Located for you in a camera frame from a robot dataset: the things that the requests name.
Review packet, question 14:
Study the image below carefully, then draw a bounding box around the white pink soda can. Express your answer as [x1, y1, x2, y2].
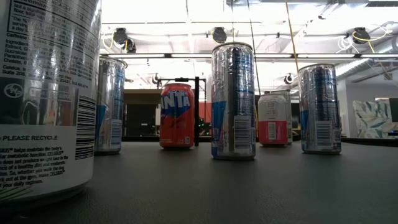
[257, 93, 289, 147]

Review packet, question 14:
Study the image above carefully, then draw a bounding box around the red background panel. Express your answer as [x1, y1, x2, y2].
[198, 101, 213, 137]

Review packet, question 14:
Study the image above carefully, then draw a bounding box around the orange Fanta can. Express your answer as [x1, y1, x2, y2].
[159, 82, 196, 151]

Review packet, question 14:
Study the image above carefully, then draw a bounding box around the silver blue Red Bull can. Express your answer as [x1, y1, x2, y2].
[211, 41, 257, 161]
[94, 55, 129, 156]
[297, 63, 343, 156]

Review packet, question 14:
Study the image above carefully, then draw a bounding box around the black table mat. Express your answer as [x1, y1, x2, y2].
[0, 141, 398, 224]

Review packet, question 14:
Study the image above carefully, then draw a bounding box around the suspended linear ceiling light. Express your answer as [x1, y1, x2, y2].
[99, 52, 398, 60]

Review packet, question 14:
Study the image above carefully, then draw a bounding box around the black monitor screen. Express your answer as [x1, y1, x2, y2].
[388, 97, 398, 123]

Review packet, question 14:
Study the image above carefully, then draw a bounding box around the wooden shelf with black frame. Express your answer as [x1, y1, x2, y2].
[123, 76, 208, 147]

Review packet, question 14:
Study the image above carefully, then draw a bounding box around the yellow hanging cable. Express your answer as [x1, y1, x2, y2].
[284, 0, 300, 73]

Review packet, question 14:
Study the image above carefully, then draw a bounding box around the white coiled ceiling cable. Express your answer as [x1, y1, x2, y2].
[335, 35, 355, 54]

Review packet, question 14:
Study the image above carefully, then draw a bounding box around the silver ventilation duct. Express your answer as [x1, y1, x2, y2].
[335, 37, 398, 77]

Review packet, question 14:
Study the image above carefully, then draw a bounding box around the patterned wall panel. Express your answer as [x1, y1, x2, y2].
[352, 98, 398, 139]

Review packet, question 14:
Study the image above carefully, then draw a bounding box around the yellow ceiling cord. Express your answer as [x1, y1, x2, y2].
[351, 26, 394, 81]

